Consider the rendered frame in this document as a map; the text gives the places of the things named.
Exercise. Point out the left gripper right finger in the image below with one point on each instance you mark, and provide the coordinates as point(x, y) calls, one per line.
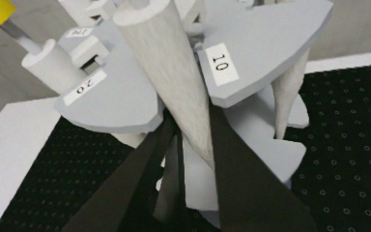
point(250, 197)

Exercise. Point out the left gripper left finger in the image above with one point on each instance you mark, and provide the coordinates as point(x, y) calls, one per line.
point(121, 204)

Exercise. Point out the black perforated plate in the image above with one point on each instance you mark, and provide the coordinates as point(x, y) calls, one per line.
point(333, 180)

